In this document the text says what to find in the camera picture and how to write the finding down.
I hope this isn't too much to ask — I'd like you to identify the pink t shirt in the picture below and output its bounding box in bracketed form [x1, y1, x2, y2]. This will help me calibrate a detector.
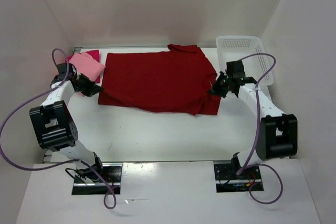
[69, 52, 105, 81]

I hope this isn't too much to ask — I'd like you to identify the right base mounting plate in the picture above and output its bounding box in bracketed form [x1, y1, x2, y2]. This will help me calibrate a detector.
[213, 161, 264, 193]

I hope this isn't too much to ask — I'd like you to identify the dark red t shirt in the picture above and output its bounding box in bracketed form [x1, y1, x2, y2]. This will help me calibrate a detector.
[98, 44, 221, 115]

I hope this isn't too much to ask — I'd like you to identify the white plastic basket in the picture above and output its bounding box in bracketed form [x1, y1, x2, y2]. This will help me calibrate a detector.
[216, 36, 274, 86]

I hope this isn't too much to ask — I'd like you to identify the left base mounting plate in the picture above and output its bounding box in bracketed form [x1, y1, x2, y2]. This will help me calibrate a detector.
[67, 163, 122, 196]

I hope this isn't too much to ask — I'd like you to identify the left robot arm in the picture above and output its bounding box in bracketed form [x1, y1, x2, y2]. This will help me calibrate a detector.
[29, 63, 105, 182]

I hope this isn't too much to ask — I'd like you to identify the base mounting plate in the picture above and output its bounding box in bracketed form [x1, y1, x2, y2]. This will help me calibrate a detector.
[213, 161, 264, 193]
[67, 163, 122, 196]

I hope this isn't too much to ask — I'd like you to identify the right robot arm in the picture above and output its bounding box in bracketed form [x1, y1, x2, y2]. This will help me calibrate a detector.
[208, 60, 298, 178]

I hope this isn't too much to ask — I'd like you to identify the magenta t shirt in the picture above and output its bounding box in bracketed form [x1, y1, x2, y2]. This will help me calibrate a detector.
[68, 50, 100, 83]

